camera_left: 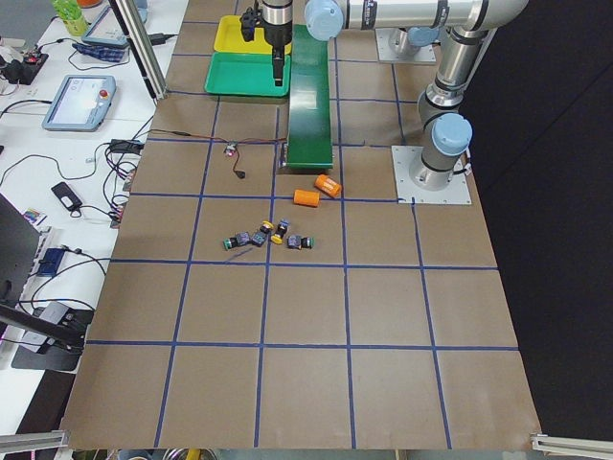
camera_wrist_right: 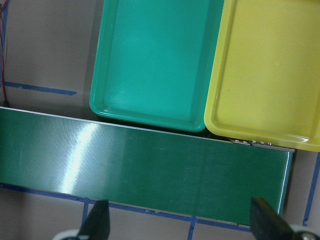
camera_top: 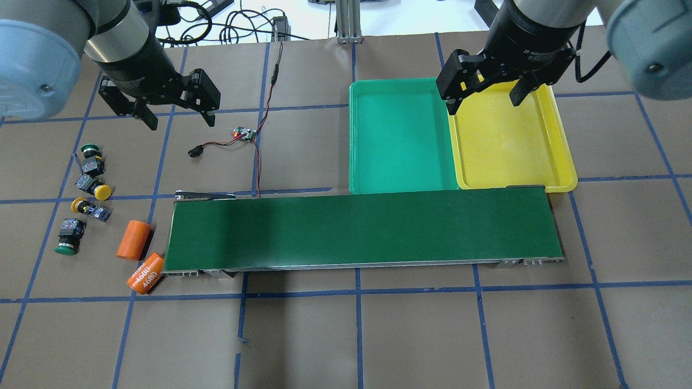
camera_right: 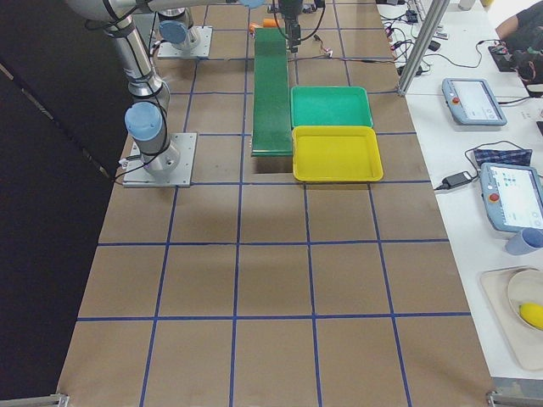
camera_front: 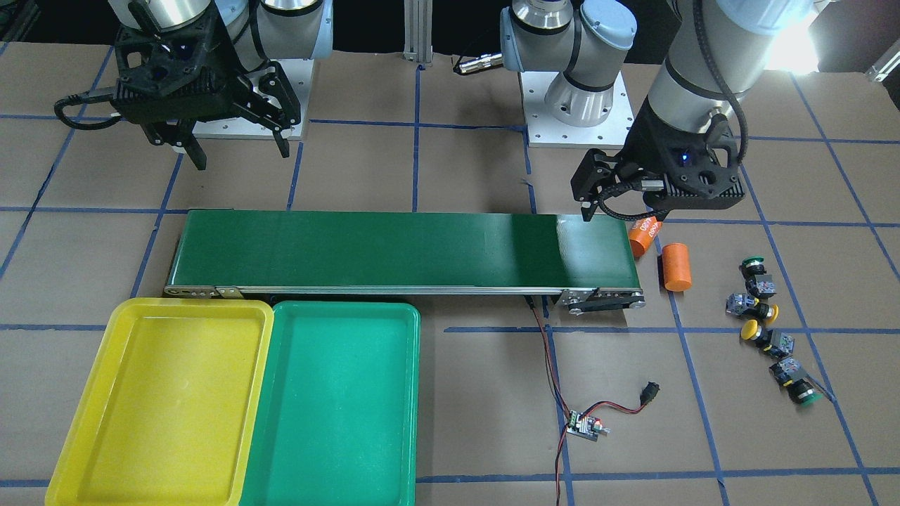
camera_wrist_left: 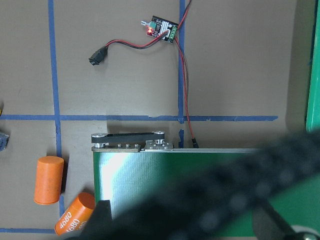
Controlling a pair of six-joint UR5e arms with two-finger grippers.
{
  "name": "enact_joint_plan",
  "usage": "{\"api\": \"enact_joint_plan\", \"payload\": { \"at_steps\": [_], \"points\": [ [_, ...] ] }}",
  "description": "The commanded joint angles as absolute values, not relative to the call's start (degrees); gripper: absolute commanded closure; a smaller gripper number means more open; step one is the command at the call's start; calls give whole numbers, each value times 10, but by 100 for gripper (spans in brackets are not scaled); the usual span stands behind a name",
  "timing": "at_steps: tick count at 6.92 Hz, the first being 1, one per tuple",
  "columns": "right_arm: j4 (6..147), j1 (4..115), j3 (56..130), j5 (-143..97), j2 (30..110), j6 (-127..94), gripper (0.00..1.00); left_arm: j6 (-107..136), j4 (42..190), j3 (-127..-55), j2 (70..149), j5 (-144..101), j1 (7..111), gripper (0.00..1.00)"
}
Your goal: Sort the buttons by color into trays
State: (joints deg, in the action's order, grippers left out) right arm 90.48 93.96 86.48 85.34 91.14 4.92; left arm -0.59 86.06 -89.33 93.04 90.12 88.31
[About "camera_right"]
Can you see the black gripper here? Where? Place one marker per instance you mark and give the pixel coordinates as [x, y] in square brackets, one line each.
[290, 12]

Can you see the upper teach pendant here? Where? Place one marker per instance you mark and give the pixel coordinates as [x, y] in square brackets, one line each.
[471, 102]

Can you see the aluminium frame post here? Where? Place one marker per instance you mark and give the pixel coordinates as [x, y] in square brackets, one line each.
[434, 15]

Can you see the green conveyor belt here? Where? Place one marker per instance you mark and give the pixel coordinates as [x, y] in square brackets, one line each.
[272, 130]

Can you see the person in black shirt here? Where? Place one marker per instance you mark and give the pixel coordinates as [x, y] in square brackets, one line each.
[522, 37]

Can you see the plain orange cylinder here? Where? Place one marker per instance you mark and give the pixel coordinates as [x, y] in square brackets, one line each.
[268, 23]

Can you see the teach pendant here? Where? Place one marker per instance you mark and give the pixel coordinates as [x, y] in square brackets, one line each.
[512, 196]
[471, 102]

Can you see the cream bowl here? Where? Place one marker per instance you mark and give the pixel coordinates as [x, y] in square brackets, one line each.
[524, 287]

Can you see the yellow banana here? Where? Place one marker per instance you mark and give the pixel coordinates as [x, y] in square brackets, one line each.
[532, 314]

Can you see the yellow plastic tray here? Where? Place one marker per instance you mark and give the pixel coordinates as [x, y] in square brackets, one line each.
[344, 153]

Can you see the lower teach pendant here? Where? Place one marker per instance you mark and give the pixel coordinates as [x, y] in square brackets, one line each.
[512, 196]

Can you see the beige serving tray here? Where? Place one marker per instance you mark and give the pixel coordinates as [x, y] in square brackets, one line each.
[524, 341]

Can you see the blue patterned cloth pouch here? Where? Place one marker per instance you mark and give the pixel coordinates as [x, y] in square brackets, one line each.
[518, 157]

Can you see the black power adapter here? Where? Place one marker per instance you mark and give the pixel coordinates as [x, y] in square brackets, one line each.
[454, 181]

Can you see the green plastic tray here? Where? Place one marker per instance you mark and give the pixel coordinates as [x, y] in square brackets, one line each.
[330, 105]

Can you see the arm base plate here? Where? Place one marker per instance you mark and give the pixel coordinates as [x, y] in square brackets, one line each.
[174, 167]
[201, 51]

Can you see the blue plastic cup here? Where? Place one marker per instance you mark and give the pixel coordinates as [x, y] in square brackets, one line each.
[525, 241]

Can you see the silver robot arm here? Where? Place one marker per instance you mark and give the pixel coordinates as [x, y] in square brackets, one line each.
[176, 26]
[146, 118]

